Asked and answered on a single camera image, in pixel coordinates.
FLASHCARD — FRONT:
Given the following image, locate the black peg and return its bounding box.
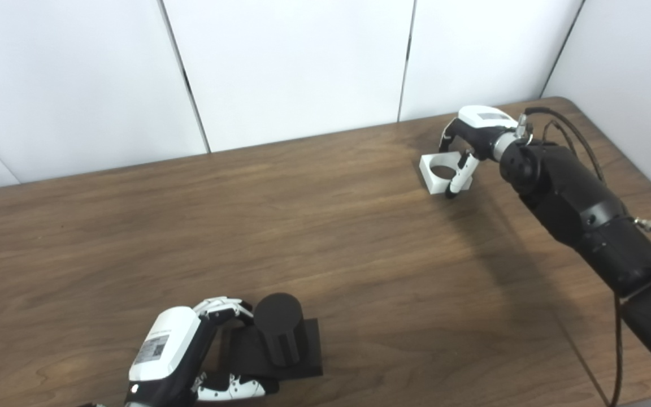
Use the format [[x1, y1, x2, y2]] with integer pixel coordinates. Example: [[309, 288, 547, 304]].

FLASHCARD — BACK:
[[221, 293, 324, 380]]

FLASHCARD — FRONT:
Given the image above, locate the black and white right hand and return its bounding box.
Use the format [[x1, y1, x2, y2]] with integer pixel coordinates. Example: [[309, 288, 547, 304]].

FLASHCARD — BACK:
[[439, 106, 521, 200]]

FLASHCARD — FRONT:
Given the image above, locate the thick black right wrist cable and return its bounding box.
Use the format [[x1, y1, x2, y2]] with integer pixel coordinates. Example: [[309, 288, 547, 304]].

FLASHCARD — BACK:
[[523, 106, 606, 183]]

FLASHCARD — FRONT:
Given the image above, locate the white square piece with hole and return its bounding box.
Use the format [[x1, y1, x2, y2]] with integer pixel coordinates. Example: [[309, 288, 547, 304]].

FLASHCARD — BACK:
[[419, 151, 473, 196]]

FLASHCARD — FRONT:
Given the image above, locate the black hanging arm cable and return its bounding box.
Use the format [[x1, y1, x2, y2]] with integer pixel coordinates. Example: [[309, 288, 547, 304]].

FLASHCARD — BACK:
[[608, 291, 627, 407]]

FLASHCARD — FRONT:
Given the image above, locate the thin right wrist wire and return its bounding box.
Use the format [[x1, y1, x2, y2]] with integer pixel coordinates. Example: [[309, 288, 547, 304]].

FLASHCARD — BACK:
[[541, 120, 579, 160]]

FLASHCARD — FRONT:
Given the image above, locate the black and white left hand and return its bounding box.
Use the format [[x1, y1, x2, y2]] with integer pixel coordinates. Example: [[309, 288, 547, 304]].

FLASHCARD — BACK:
[[125, 296, 281, 407]]

